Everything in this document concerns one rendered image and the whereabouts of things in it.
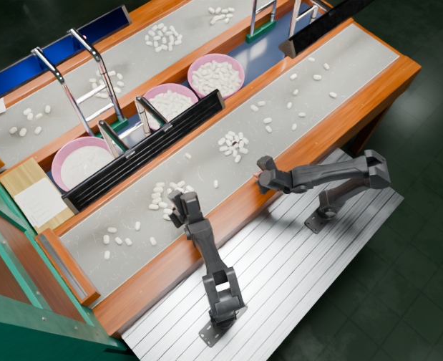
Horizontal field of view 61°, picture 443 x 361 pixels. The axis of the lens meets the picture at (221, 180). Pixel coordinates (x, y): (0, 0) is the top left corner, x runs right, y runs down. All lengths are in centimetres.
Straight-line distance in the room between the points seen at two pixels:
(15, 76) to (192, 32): 91
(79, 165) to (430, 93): 246
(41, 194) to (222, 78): 95
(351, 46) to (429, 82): 123
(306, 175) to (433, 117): 187
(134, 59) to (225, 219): 94
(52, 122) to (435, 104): 250
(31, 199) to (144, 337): 68
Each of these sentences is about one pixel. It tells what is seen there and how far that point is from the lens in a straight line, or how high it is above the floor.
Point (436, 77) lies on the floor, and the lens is 330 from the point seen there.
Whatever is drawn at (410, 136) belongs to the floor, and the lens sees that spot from 287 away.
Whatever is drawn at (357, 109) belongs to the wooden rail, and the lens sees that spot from 183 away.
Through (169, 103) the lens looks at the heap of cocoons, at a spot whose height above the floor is 73.
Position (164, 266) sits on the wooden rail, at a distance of 142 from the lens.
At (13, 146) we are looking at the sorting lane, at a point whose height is 74.
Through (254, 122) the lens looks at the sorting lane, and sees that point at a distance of 171.
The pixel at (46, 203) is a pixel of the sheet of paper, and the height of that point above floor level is 78.
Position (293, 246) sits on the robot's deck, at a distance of 156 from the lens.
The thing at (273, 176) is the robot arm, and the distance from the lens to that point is 126.
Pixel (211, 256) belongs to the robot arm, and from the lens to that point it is 109.
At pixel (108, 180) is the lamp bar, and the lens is 122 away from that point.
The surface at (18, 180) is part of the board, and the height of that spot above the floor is 78.
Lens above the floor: 213
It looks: 64 degrees down
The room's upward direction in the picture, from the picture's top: 2 degrees clockwise
